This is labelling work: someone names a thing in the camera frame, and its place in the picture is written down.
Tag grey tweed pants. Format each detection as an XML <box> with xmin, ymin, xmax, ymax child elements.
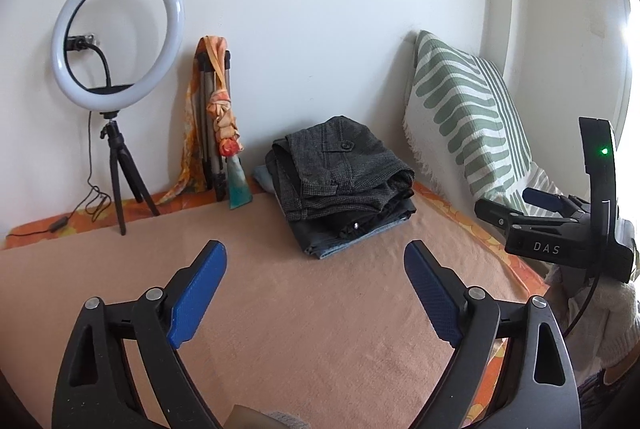
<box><xmin>272</xmin><ymin>115</ymin><xmax>416</xmax><ymax>224</ymax></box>

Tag folded dark grey pants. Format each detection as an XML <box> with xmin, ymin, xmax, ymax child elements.
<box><xmin>289</xmin><ymin>209</ymin><xmax>361</xmax><ymax>255</ymax></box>

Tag folded tripod with orange scarf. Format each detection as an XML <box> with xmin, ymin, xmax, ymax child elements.
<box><xmin>162</xmin><ymin>35</ymin><xmax>253</xmax><ymax>210</ymax></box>

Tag black ring light cable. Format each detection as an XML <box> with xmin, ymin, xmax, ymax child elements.
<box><xmin>5</xmin><ymin>112</ymin><xmax>113</xmax><ymax>237</ymax></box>

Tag folded black pants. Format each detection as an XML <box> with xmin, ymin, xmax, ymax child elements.
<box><xmin>325</xmin><ymin>199</ymin><xmax>417</xmax><ymax>240</ymax></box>

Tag small black tripod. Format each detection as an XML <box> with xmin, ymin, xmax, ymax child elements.
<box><xmin>99</xmin><ymin>110</ymin><xmax>161</xmax><ymax>236</ymax></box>

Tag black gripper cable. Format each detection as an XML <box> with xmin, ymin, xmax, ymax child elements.
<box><xmin>562</xmin><ymin>276</ymin><xmax>601</xmax><ymax>337</ymax></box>

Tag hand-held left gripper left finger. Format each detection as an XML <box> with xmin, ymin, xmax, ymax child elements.
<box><xmin>51</xmin><ymin>239</ymin><xmax>228</xmax><ymax>429</ymax></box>

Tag green striped white pillow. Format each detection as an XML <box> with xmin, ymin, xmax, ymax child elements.
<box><xmin>402</xmin><ymin>30</ymin><xmax>566</xmax><ymax>222</ymax></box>

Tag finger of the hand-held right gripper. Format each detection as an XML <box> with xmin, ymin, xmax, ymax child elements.
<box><xmin>474</xmin><ymin>198</ymin><xmax>582</xmax><ymax>235</ymax></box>
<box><xmin>522</xmin><ymin>188</ymin><xmax>591</xmax><ymax>215</ymax></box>

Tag peach blanket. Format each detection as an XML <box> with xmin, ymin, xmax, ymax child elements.
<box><xmin>0</xmin><ymin>196</ymin><xmax>546</xmax><ymax>429</ymax></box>

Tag folded blue jeans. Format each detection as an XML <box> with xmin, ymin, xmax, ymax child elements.
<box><xmin>251</xmin><ymin>163</ymin><xmax>417</xmax><ymax>259</ymax></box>

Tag folded grey tripod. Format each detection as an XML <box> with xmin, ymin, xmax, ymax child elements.
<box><xmin>192</xmin><ymin>52</ymin><xmax>233</xmax><ymax>201</ymax></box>

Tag black gooseneck phone holder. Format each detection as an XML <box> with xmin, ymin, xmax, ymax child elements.
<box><xmin>66</xmin><ymin>34</ymin><xmax>133</xmax><ymax>96</ymax></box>

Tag person's right forearm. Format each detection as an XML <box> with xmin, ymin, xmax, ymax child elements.
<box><xmin>545</xmin><ymin>266</ymin><xmax>640</xmax><ymax>370</ymax></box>

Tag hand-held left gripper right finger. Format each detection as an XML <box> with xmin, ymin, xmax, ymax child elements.
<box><xmin>404</xmin><ymin>239</ymin><xmax>582</xmax><ymax>429</ymax></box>

